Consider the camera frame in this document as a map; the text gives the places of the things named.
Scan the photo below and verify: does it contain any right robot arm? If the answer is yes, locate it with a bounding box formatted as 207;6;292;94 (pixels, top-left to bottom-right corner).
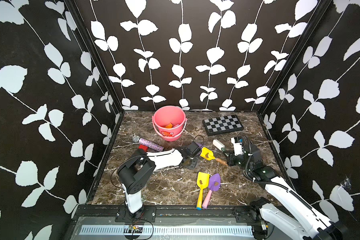
223;141;348;240

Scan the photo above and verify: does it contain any white slotted cable duct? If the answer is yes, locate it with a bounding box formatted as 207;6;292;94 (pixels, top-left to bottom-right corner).
79;225;254;238

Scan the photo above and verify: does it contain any black white checkerboard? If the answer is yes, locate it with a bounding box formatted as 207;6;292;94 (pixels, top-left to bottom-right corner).
202;115;244;136

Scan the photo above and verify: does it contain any purple glitter microphone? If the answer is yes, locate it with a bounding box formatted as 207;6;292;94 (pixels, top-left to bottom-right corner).
132;136;164;152

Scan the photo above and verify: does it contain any pink plastic bucket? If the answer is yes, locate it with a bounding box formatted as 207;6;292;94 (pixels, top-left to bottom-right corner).
152;106;187;142

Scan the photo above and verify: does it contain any black front rail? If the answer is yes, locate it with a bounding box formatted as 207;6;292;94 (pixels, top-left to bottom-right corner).
73;205;260;223

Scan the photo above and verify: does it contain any yellow shovel blue tip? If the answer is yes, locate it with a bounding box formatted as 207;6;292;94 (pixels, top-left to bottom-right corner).
197;172;210;210

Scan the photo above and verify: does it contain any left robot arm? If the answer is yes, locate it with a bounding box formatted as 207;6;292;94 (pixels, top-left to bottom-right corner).
117;142;202;216

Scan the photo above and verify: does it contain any small circuit board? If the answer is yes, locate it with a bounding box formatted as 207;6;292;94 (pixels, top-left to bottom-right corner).
124;225;144;236

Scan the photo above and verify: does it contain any red small block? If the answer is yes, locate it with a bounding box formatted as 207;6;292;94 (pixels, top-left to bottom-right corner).
139;145;149;152

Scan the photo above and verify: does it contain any purple round trowel pink handle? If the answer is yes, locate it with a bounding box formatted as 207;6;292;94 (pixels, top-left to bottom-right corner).
202;174;221;209

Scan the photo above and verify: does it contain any yellow shovel wooden handle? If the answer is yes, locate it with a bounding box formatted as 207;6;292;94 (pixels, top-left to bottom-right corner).
200;147;228;166

